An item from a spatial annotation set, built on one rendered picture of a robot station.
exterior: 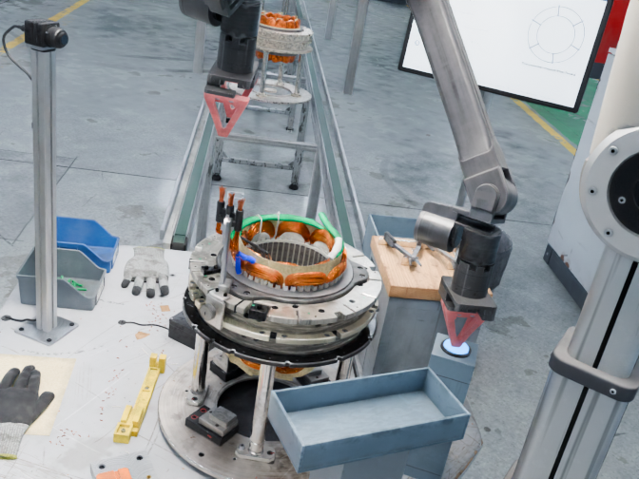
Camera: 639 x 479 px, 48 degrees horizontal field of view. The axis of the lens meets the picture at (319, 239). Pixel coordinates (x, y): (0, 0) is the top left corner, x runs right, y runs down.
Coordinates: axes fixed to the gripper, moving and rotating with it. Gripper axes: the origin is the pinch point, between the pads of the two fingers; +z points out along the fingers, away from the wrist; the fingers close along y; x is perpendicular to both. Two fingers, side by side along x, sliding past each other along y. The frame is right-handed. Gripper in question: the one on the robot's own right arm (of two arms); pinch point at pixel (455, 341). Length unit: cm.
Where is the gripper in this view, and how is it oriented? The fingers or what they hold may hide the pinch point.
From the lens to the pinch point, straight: 118.1
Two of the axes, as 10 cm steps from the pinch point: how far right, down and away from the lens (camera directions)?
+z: -1.4, 9.2, 3.6
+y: 0.7, 3.7, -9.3
